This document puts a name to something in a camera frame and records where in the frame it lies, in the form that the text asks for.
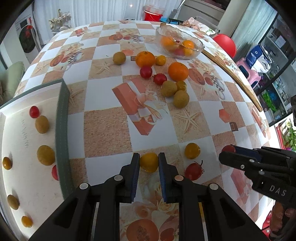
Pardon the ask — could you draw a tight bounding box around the checkered printed tablecloth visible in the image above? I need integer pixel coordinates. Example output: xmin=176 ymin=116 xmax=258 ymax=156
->
xmin=14 ymin=19 xmax=273 ymax=241

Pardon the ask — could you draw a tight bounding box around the right hand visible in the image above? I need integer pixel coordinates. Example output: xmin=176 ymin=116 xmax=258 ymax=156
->
xmin=269 ymin=201 xmax=295 ymax=232

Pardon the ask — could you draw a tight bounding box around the red cherry tomato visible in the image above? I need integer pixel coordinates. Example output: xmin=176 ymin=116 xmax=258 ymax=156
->
xmin=51 ymin=165 xmax=59 ymax=181

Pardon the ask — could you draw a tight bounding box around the pink plastic stool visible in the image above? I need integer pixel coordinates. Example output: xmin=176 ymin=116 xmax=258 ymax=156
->
xmin=236 ymin=58 xmax=262 ymax=89

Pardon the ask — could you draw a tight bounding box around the red bucket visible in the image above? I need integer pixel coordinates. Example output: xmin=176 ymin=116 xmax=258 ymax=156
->
xmin=144 ymin=5 xmax=165 ymax=22

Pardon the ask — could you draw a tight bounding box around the white washing machine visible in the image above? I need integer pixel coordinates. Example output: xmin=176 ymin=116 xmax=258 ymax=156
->
xmin=15 ymin=13 xmax=41 ymax=64

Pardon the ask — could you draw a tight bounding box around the green cushion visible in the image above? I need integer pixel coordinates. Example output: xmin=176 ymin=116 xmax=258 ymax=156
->
xmin=1 ymin=61 xmax=25 ymax=105

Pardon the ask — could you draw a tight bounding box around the red round chair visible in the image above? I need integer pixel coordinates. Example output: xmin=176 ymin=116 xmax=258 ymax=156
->
xmin=213 ymin=34 xmax=237 ymax=58

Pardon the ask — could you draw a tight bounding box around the yellow tomato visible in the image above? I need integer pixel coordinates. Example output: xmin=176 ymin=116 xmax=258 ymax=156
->
xmin=139 ymin=153 xmax=159 ymax=173

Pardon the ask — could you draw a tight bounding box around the white flower ornament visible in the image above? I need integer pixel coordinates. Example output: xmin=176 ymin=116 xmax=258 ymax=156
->
xmin=49 ymin=9 xmax=71 ymax=32

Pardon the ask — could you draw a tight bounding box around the large orange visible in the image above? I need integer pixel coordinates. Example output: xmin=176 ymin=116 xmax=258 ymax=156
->
xmin=135 ymin=51 xmax=156 ymax=68
xmin=168 ymin=62 xmax=189 ymax=82

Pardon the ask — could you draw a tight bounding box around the green-brown round fruit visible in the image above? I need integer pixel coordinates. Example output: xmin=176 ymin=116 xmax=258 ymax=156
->
xmin=37 ymin=145 xmax=55 ymax=166

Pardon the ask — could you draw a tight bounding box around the large orange right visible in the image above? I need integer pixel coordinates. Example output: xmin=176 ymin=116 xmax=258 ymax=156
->
xmin=168 ymin=62 xmax=189 ymax=82

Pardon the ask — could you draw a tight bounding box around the long wooden board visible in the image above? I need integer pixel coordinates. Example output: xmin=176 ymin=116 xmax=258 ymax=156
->
xmin=202 ymin=50 xmax=263 ymax=112

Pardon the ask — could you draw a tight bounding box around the glass fruit bowl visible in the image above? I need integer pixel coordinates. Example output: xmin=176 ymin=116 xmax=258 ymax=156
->
xmin=155 ymin=24 xmax=205 ymax=60

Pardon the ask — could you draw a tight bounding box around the white tray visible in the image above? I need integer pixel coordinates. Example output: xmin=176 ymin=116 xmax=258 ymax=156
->
xmin=1 ymin=79 xmax=74 ymax=240

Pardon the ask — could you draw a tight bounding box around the large orange left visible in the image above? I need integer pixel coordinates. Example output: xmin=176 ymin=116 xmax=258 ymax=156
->
xmin=135 ymin=51 xmax=156 ymax=68

